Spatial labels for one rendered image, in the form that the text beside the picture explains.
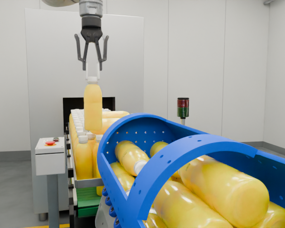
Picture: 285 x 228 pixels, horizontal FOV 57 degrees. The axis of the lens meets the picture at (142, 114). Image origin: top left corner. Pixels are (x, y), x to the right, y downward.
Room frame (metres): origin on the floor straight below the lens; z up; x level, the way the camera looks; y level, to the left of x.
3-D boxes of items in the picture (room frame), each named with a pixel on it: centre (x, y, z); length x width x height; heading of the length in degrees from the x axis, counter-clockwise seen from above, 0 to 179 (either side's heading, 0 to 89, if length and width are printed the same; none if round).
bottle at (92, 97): (1.04, 0.20, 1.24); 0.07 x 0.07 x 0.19
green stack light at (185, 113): (1.37, -0.21, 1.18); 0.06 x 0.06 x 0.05
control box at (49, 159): (1.02, 0.36, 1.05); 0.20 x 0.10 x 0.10; 17
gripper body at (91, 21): (1.05, 0.20, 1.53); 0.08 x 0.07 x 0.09; 106
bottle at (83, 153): (1.10, 0.25, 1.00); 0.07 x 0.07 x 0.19
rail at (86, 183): (0.98, 0.05, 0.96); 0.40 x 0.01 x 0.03; 107
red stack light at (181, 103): (1.37, -0.21, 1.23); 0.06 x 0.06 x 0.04
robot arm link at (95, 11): (1.05, 0.20, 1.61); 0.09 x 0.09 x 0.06
